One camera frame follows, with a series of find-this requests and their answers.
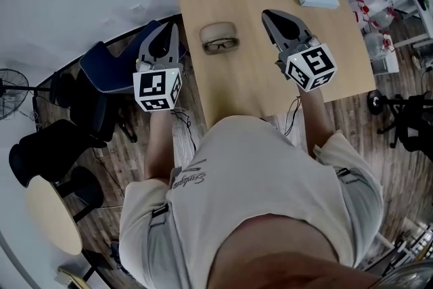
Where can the dark-framed eyeglasses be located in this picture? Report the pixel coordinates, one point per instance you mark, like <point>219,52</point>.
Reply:
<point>221,43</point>

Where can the black standing fan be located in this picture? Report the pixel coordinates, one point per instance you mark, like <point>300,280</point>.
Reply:
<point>11,89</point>

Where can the blue office chair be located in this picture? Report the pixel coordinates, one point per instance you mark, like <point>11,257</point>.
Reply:
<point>108,71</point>

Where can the person's right forearm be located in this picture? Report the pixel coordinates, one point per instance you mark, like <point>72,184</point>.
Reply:
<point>316,122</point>

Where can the small beige appliance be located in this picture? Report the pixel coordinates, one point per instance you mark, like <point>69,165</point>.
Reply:
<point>69,277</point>

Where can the black headrest office chair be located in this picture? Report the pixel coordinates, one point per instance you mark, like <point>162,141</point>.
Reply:
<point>44,149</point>

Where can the person's light grey shirt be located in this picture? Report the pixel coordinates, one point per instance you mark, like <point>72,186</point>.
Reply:
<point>253,179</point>

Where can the clear container with red clasps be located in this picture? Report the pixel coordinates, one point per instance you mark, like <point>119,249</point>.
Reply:
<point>377,45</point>
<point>375,15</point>

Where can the small white box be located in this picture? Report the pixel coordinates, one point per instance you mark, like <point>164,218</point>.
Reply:
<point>385,64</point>

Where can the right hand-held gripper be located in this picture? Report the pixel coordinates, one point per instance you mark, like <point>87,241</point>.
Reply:
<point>311,67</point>

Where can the person's head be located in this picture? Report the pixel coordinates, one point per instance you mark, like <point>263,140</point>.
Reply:
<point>280,257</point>

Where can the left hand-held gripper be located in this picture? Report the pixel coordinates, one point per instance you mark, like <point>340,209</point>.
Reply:
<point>152,88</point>

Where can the beige glasses case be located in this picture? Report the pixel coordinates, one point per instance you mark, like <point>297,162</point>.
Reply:
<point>216,31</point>

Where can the person's left forearm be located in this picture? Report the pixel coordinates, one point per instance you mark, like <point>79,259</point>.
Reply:
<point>159,145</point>

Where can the black wheeled chair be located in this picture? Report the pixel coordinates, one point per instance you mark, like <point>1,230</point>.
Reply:
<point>416,125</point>

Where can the round wooden side table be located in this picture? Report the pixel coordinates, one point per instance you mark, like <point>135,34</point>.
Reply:
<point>54,216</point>

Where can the black floor device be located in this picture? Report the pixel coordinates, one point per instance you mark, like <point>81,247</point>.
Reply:
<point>117,257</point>

